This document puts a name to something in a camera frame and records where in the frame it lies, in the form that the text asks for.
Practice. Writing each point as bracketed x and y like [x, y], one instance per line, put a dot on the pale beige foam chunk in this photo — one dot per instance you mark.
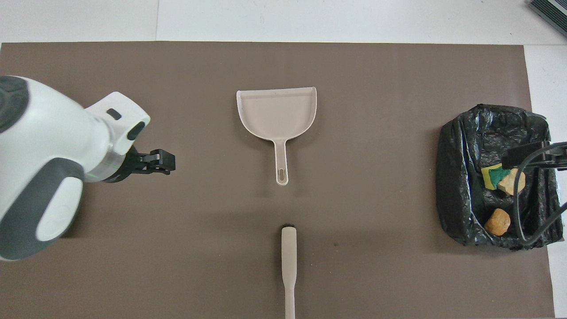
[509, 182]

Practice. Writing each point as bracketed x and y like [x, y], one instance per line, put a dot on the brown table mat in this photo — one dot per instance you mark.
[283, 66]

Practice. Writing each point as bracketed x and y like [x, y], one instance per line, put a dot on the beige plastic dustpan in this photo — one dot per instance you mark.
[277, 110]

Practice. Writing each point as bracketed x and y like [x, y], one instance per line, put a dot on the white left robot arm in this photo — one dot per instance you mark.
[44, 146]

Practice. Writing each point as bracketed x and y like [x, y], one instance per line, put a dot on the brown oval foam chunk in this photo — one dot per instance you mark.
[497, 222]

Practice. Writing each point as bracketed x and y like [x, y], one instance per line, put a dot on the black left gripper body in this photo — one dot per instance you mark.
[124, 166]

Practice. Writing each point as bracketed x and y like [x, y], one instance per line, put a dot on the grey ribbed device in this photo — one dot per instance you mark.
[553, 11]

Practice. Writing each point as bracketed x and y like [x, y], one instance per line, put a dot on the beige hand brush black bristles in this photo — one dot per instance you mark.
[289, 252]

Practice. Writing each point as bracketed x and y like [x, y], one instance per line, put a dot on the black bagged bin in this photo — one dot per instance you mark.
[465, 155]

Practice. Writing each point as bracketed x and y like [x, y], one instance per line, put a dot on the curved yellow green sponge wedge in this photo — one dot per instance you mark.
[491, 177]

